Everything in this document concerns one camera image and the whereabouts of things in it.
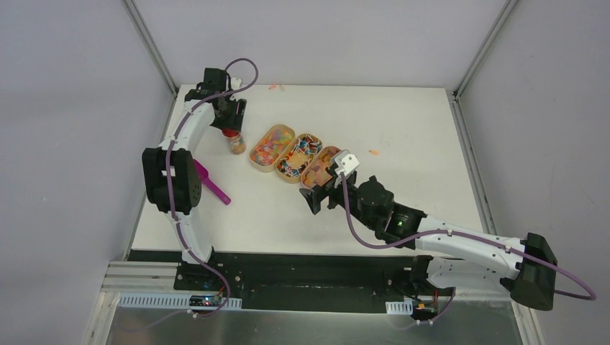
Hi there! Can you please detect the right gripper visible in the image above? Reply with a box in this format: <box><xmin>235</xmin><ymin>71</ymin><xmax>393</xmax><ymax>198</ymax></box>
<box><xmin>299</xmin><ymin>167</ymin><xmax>377</xmax><ymax>230</ymax></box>

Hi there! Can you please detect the red jar lid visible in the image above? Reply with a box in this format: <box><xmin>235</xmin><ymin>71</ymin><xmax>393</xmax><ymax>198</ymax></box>
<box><xmin>222</xmin><ymin>129</ymin><xmax>241</xmax><ymax>138</ymax></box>

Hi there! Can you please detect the clear plastic jar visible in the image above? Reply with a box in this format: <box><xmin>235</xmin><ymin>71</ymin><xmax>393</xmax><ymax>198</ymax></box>
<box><xmin>226</xmin><ymin>134</ymin><xmax>247</xmax><ymax>155</ymax></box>

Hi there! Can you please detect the magenta plastic scoop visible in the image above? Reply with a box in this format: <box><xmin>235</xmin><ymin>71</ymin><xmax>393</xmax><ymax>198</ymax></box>
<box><xmin>194</xmin><ymin>160</ymin><xmax>232</xmax><ymax>206</ymax></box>

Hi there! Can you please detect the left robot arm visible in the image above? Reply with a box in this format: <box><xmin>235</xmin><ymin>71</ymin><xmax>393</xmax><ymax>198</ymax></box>
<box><xmin>142</xmin><ymin>68</ymin><xmax>247</xmax><ymax>264</ymax></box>

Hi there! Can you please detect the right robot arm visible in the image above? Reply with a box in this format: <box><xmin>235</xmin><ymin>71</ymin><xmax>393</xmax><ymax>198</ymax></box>
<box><xmin>299</xmin><ymin>177</ymin><xmax>557</xmax><ymax>311</ymax></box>

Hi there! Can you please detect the tray of popsicle candies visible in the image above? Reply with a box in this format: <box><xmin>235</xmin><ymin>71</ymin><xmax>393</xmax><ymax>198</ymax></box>
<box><xmin>300</xmin><ymin>146</ymin><xmax>341</xmax><ymax>189</ymax></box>

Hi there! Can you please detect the tray of lollipop candies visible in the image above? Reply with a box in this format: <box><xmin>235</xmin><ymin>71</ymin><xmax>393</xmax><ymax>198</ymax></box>
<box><xmin>274</xmin><ymin>133</ymin><xmax>323</xmax><ymax>184</ymax></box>

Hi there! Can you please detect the tray of gummy candies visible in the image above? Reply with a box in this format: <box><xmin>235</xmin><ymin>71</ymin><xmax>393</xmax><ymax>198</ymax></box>
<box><xmin>248</xmin><ymin>124</ymin><xmax>296</xmax><ymax>173</ymax></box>

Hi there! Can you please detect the spilled candy at table edge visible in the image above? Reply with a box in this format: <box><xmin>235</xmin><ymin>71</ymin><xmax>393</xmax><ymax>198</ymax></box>
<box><xmin>268</xmin><ymin>84</ymin><xmax>285</xmax><ymax>91</ymax></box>

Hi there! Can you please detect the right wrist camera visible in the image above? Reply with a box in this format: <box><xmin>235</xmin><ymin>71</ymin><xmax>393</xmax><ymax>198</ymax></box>
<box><xmin>331</xmin><ymin>149</ymin><xmax>360</xmax><ymax>178</ymax></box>

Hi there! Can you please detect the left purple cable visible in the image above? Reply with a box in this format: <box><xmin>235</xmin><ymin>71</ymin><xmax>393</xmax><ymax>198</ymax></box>
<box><xmin>164</xmin><ymin>57</ymin><xmax>260</xmax><ymax>319</ymax></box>

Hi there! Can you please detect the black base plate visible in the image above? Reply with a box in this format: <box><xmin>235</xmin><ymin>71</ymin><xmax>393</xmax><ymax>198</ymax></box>
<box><xmin>171</xmin><ymin>251</ymin><xmax>456</xmax><ymax>316</ymax></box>

